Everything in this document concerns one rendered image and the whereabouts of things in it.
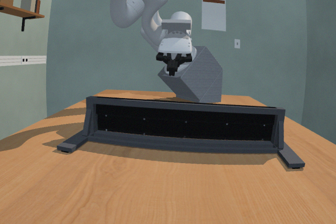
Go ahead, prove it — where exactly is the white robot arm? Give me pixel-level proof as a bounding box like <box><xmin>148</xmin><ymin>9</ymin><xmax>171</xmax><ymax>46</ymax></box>
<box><xmin>110</xmin><ymin>0</ymin><xmax>192</xmax><ymax>53</ymax></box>

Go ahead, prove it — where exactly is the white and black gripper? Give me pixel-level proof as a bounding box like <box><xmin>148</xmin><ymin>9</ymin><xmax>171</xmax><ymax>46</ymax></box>
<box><xmin>156</xmin><ymin>31</ymin><xmax>192</xmax><ymax>76</ymax></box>

